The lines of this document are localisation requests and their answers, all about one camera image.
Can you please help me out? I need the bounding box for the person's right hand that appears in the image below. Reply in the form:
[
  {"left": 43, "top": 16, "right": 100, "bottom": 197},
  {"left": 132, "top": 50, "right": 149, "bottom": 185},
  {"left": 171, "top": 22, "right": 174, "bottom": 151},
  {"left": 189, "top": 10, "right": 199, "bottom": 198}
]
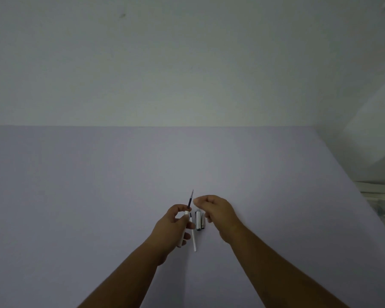
[{"left": 193, "top": 195, "right": 246, "bottom": 244}]

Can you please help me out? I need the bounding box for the person's left hand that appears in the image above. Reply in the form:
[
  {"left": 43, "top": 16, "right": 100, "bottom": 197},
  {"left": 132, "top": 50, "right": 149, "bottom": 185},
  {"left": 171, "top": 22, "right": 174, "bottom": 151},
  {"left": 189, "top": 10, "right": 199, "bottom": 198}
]
[{"left": 148, "top": 204, "right": 196, "bottom": 266}]

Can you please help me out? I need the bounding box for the white pen barrel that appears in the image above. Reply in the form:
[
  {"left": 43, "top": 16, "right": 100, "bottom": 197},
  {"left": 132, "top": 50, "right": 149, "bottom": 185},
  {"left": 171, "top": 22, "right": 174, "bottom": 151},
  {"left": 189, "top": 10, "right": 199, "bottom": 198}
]
[{"left": 176, "top": 210, "right": 191, "bottom": 248}]

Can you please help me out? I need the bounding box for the person's left forearm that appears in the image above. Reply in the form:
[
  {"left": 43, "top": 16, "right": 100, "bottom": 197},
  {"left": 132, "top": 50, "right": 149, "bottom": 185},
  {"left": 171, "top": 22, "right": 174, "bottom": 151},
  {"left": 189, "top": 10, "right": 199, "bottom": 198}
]
[{"left": 78, "top": 243, "right": 168, "bottom": 308}]

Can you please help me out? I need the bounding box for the person's right forearm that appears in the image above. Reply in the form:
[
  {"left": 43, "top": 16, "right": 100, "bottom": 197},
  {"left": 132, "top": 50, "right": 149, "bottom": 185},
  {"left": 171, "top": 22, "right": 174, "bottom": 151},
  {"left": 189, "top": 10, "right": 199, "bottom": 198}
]
[{"left": 228, "top": 225, "right": 350, "bottom": 308}]

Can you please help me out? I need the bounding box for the thin white pen refill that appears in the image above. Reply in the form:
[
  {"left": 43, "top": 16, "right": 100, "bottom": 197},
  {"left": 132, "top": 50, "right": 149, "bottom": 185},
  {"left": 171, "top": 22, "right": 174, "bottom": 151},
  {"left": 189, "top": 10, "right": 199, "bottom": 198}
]
[{"left": 190, "top": 213, "right": 197, "bottom": 253}]

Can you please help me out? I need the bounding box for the white furniture rail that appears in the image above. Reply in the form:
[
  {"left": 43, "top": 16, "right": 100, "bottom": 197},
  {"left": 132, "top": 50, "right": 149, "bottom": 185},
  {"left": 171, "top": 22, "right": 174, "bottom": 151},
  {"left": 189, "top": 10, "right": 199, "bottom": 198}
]
[{"left": 354, "top": 181, "right": 385, "bottom": 200}]

